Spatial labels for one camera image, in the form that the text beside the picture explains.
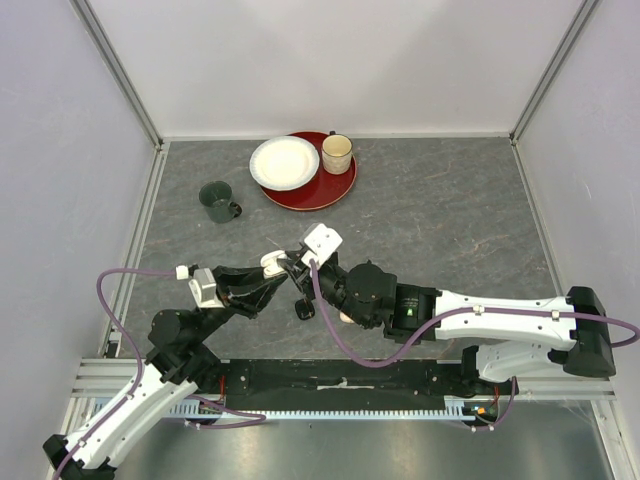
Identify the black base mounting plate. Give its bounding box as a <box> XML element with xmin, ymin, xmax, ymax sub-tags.
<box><xmin>200</xmin><ymin>359</ymin><xmax>512</xmax><ymax>412</ymax></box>

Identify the black earbud charging case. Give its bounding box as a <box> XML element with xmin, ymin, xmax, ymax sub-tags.
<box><xmin>294</xmin><ymin>298</ymin><xmax>316</xmax><ymax>321</ymax></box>

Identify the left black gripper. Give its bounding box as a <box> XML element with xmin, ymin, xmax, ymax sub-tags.
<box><xmin>191</xmin><ymin>261</ymin><xmax>288</xmax><ymax>344</ymax></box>

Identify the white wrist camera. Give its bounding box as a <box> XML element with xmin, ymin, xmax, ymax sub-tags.
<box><xmin>302</xmin><ymin>223</ymin><xmax>343</xmax><ymax>268</ymax></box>
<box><xmin>175</xmin><ymin>265</ymin><xmax>224</xmax><ymax>309</ymax></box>

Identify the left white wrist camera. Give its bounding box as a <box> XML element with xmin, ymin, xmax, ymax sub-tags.
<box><xmin>175</xmin><ymin>265</ymin><xmax>224</xmax><ymax>309</ymax></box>

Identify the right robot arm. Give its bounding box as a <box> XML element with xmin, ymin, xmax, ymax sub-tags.
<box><xmin>277</xmin><ymin>251</ymin><xmax>616</xmax><ymax>394</ymax></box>

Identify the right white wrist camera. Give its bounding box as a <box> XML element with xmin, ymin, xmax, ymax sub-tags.
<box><xmin>302</xmin><ymin>223</ymin><xmax>343</xmax><ymax>268</ymax></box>

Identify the white paper plate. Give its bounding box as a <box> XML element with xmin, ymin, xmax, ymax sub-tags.
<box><xmin>249</xmin><ymin>136</ymin><xmax>320</xmax><ymax>191</ymax></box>

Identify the slotted cable duct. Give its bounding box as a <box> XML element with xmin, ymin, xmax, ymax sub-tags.
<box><xmin>164</xmin><ymin>398</ymin><xmax>497</xmax><ymax>421</ymax></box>

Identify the beige ceramic cup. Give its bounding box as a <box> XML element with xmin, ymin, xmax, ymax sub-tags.
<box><xmin>321</xmin><ymin>131</ymin><xmax>353</xmax><ymax>175</ymax></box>

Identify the pink earbud charging case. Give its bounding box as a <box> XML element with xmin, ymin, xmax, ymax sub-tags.
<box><xmin>339</xmin><ymin>312</ymin><xmax>354</xmax><ymax>324</ymax></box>

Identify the white earbud charging case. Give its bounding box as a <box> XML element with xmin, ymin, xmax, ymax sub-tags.
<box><xmin>260</xmin><ymin>250</ymin><xmax>287</xmax><ymax>279</ymax></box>

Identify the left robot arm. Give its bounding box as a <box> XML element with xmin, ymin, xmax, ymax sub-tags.
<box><xmin>43</xmin><ymin>265</ymin><xmax>287</xmax><ymax>479</ymax></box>

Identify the red round tray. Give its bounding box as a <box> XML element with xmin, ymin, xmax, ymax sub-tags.
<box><xmin>258</xmin><ymin>131</ymin><xmax>357</xmax><ymax>211</ymax></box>

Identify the dark green mug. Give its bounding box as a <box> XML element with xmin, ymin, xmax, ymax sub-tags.
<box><xmin>198</xmin><ymin>181</ymin><xmax>243</xmax><ymax>224</ymax></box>

